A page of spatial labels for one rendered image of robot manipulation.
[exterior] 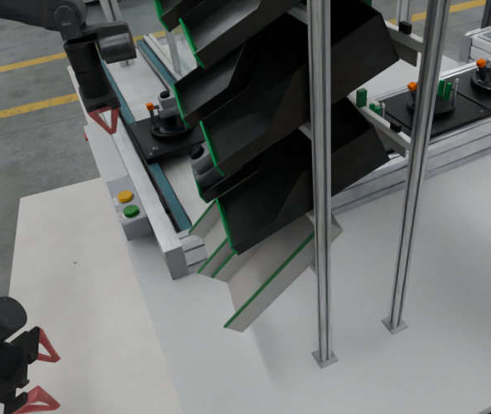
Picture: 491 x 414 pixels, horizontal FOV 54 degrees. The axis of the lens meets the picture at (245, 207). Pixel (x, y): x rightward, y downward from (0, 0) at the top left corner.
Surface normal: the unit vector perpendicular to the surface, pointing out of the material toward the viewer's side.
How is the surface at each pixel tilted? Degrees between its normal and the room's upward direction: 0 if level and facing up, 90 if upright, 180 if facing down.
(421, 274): 0
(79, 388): 0
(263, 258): 45
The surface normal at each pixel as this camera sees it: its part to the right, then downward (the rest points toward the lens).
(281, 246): -0.77, -0.37
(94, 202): -0.11, -0.76
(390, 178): 0.40, 0.56
